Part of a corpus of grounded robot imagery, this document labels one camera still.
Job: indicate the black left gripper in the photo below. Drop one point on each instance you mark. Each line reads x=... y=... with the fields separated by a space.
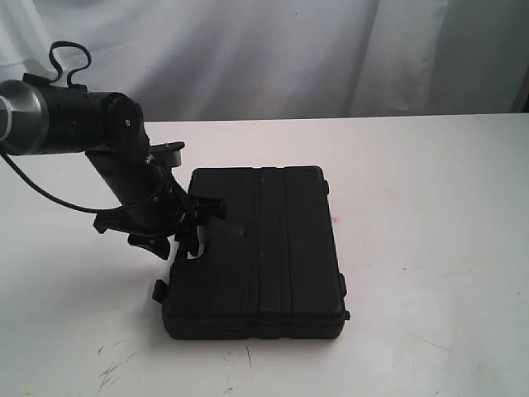
x=153 y=203

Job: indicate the black plastic tool case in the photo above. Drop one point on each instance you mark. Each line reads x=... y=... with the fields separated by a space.
x=269 y=269

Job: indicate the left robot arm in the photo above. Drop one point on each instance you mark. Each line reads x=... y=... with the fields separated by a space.
x=38 y=118

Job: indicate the white backdrop curtain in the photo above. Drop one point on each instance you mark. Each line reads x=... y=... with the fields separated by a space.
x=231 y=60

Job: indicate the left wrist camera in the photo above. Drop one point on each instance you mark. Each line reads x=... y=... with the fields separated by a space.
x=168 y=153

